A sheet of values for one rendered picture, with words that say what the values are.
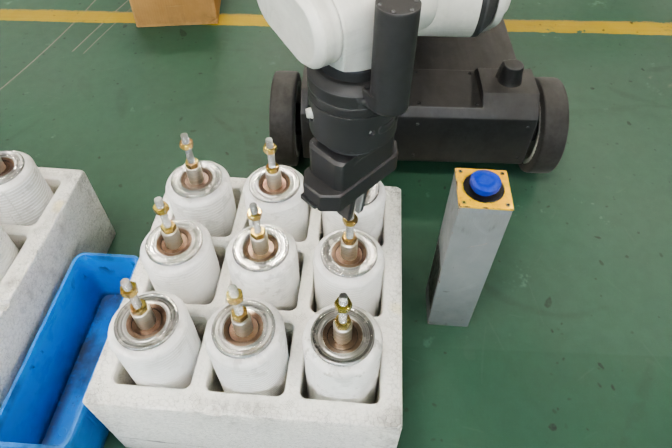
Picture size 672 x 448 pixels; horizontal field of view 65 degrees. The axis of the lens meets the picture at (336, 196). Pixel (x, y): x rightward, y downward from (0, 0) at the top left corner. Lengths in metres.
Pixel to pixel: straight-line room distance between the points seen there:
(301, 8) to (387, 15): 0.07
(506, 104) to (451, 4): 0.31
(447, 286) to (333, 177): 0.37
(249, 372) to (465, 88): 0.70
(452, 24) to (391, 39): 0.42
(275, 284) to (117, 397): 0.23
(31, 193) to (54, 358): 0.26
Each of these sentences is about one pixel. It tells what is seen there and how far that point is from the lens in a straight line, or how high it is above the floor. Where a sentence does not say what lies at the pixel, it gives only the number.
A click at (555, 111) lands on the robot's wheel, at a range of 1.10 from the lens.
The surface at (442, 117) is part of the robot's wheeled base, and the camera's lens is 1.03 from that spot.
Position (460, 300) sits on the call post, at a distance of 0.88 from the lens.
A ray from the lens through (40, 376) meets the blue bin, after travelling 0.92.
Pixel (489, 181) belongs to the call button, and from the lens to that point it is 0.70.
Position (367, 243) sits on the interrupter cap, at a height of 0.25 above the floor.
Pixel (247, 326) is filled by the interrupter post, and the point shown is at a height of 0.27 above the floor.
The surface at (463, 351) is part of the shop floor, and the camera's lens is 0.93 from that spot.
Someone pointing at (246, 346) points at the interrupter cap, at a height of 0.25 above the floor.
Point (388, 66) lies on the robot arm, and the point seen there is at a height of 0.59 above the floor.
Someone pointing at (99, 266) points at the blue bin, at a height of 0.09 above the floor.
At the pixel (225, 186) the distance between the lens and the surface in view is 0.80.
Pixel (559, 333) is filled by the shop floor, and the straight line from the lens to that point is 1.00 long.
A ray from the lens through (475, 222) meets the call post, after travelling 0.71.
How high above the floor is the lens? 0.82
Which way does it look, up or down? 48 degrees down
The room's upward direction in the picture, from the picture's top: straight up
